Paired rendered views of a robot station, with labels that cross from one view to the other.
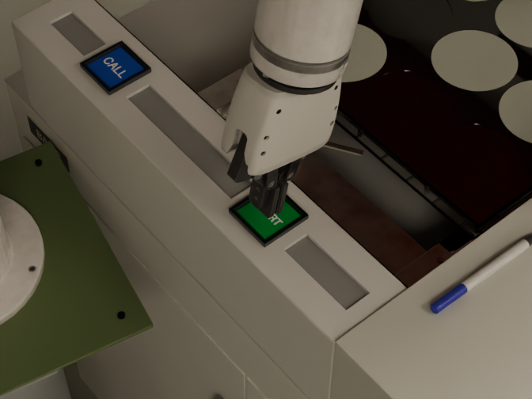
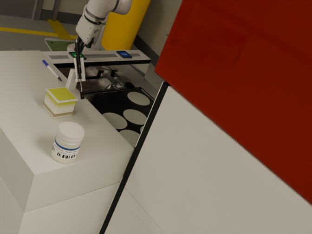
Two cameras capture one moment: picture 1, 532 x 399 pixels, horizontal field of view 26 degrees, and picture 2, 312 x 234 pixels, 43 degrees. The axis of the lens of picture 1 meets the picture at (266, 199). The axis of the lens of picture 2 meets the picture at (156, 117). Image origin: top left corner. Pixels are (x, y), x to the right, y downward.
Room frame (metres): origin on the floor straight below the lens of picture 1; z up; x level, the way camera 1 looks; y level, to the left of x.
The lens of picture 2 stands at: (0.70, -1.55, 1.68)
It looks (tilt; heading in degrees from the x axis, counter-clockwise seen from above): 29 degrees down; 75
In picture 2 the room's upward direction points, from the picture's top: 24 degrees clockwise
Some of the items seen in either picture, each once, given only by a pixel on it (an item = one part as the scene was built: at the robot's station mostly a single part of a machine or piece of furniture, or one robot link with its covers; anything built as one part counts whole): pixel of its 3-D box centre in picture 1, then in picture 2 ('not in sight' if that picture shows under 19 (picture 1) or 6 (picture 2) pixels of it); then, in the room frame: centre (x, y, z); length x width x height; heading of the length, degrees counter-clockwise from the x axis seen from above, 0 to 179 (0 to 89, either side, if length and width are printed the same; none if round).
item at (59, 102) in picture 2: not in sight; (59, 102); (0.68, -0.45, 1.00); 0.07 x 0.07 x 0.07; 40
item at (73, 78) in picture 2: not in sight; (76, 76); (0.71, -0.32, 1.03); 0.06 x 0.04 x 0.13; 130
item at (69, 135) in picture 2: not in sight; (67, 142); (0.73, -0.66, 1.01); 0.07 x 0.07 x 0.10
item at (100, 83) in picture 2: (312, 199); (92, 87); (0.78, -0.05, 0.87); 0.36 x 0.08 x 0.03; 40
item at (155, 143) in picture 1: (193, 184); (96, 69); (0.79, 0.08, 0.89); 0.55 x 0.09 x 0.14; 40
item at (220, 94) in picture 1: (222, 100); (122, 79); (0.91, 0.05, 0.89); 0.08 x 0.03 x 0.03; 130
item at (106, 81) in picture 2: not in sight; (108, 80); (0.84, 0.00, 0.89); 0.08 x 0.03 x 0.03; 130
